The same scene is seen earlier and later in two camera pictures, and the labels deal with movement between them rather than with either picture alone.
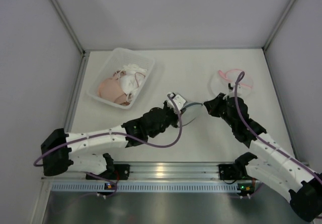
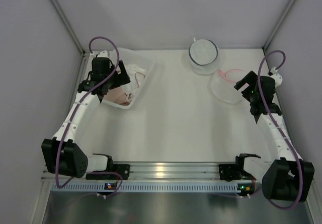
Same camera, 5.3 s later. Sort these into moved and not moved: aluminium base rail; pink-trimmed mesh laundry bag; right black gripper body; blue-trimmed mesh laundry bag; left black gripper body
Moved: right black gripper body; left black gripper body; blue-trimmed mesh laundry bag
Not moved: pink-trimmed mesh laundry bag; aluminium base rail
